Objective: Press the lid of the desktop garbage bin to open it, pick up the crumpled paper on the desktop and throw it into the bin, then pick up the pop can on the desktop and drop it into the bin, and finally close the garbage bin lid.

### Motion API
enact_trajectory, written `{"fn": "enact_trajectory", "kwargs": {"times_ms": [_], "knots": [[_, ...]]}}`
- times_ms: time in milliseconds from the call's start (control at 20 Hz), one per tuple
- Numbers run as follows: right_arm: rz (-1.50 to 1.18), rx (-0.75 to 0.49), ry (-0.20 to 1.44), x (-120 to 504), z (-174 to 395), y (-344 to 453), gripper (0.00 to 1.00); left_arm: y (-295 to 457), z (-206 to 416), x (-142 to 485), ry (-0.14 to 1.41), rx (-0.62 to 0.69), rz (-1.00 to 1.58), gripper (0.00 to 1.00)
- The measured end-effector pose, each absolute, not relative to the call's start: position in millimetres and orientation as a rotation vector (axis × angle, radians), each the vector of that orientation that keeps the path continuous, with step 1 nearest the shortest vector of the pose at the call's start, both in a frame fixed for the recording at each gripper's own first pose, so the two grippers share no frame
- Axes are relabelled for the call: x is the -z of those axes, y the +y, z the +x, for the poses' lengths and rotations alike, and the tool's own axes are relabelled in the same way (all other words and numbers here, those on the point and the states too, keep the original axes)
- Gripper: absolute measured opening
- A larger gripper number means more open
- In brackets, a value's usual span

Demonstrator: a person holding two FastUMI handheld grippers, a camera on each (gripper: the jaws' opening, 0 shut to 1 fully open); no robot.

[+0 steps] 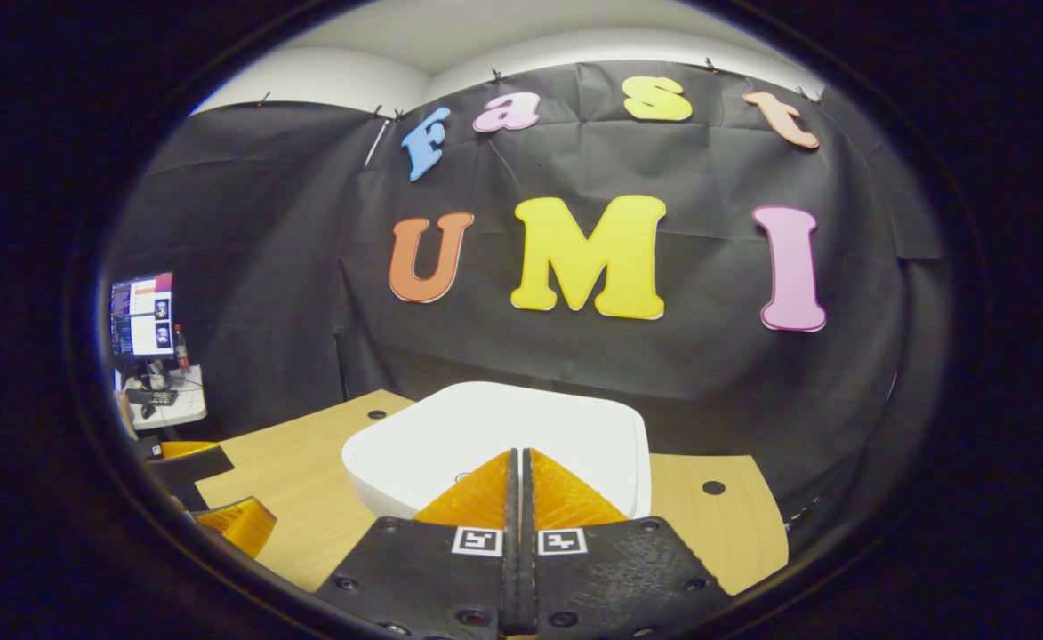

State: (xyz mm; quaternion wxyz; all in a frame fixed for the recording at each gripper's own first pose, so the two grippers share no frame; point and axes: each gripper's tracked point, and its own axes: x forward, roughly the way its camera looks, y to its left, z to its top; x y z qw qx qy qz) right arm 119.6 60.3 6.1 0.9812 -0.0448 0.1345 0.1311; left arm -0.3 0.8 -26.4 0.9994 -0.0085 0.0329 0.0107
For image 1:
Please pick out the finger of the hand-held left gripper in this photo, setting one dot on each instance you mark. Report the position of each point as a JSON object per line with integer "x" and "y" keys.
{"x": 245, "y": 524}
{"x": 192, "y": 467}

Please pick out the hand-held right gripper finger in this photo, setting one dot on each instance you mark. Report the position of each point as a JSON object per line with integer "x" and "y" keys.
{"x": 510, "y": 578}
{"x": 530, "y": 578}

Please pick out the white desktop garbage bin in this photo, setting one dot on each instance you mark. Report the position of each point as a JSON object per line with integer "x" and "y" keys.
{"x": 485, "y": 427}

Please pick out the white side table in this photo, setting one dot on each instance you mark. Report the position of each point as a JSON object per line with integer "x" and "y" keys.
{"x": 179, "y": 409}

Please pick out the black keyboard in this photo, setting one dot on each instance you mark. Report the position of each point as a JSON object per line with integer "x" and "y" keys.
{"x": 151, "y": 397}

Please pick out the red bottle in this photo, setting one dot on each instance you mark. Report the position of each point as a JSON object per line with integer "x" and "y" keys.
{"x": 181, "y": 348}

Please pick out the computer monitor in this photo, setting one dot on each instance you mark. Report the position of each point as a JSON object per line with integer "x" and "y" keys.
{"x": 141, "y": 316}

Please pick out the black backdrop cloth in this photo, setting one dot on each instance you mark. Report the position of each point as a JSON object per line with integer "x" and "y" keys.
{"x": 263, "y": 267}

